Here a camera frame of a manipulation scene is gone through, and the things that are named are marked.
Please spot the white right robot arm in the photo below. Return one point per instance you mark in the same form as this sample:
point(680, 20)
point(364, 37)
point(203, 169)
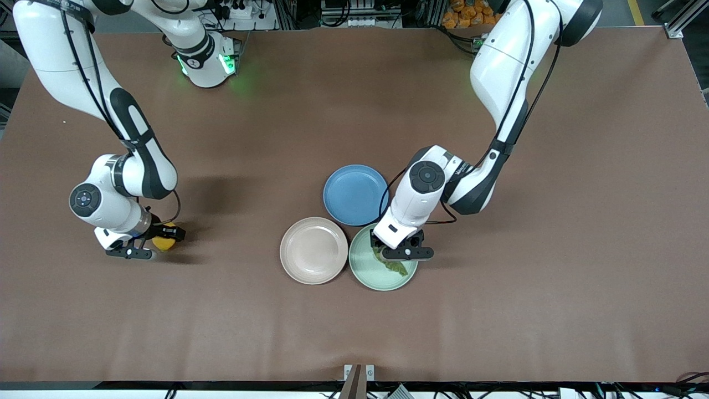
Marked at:
point(61, 55)

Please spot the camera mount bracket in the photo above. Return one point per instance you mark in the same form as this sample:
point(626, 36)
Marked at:
point(354, 385)

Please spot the green lettuce leaf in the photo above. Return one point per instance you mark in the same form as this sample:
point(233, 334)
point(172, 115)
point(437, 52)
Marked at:
point(396, 267)

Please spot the blue round plate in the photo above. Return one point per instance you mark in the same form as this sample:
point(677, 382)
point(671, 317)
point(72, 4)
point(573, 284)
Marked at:
point(352, 194)

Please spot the white power strip board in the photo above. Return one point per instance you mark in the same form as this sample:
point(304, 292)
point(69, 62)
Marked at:
point(260, 23)

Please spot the beige round plate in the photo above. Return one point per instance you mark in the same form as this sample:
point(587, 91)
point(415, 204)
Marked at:
point(313, 250)

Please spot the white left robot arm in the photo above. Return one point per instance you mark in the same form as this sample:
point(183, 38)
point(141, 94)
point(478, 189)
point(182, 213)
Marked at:
point(498, 66)

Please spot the yellow lemon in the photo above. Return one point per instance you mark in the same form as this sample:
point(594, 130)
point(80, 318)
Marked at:
point(165, 245)

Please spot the pale green round plate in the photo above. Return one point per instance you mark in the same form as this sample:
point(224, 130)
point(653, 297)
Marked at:
point(363, 274)

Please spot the small white power strip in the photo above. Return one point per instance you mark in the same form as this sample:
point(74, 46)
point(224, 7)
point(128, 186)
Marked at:
point(363, 22)

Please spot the small white box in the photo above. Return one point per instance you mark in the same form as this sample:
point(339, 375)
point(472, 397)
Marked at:
point(568, 393)

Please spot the aluminium frame extrusion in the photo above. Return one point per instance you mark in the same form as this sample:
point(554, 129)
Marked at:
point(674, 32)

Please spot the black equipment rack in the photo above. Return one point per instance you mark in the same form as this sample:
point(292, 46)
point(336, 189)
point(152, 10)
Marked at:
point(360, 6)

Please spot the grey ribbed object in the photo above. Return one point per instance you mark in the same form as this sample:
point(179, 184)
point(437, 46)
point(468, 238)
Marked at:
point(400, 392)

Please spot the orange fruit pile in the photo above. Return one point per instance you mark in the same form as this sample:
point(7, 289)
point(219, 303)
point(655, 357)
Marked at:
point(465, 14)

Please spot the aluminium frame post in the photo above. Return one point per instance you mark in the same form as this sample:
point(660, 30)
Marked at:
point(288, 14)
point(435, 14)

